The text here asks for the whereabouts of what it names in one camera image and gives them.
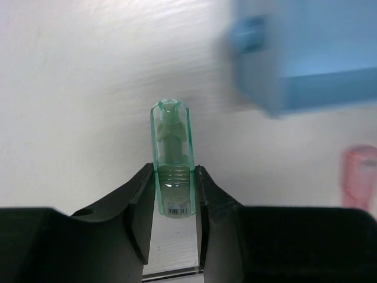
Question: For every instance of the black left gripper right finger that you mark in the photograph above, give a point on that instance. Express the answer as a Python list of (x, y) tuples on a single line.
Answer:
[(238, 243)]

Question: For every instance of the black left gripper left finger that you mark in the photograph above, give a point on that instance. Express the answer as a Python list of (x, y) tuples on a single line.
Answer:
[(107, 241)]

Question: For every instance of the light blue plastic bin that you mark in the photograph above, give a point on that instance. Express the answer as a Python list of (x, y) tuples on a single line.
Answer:
[(293, 56)]

